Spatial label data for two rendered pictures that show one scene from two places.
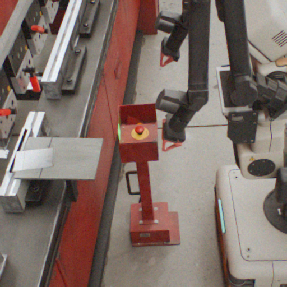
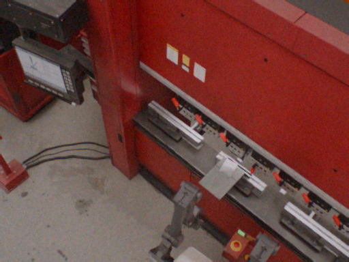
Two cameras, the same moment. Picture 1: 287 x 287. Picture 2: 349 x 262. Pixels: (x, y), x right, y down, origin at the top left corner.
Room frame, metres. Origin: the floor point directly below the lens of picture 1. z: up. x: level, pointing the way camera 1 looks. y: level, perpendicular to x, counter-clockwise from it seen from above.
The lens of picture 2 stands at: (1.48, -1.00, 3.38)
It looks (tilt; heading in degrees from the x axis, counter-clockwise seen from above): 55 degrees down; 119
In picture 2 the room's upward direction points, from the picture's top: 4 degrees clockwise
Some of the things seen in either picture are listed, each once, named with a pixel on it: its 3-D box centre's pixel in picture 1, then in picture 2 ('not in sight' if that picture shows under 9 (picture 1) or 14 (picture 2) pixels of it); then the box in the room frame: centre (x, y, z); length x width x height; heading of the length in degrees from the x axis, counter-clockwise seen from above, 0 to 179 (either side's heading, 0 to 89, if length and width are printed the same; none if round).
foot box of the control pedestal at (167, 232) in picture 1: (154, 222); not in sight; (1.43, -0.01, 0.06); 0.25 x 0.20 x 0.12; 86
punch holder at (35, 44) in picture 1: (26, 26); (291, 179); (1.49, 0.37, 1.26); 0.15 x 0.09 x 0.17; 170
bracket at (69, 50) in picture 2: not in sight; (74, 68); (-0.20, 0.39, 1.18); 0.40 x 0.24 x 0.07; 170
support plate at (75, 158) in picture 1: (60, 158); (221, 177); (1.10, 0.29, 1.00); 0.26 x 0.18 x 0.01; 80
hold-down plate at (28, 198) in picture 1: (44, 168); (232, 180); (1.15, 0.37, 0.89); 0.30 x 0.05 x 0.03; 170
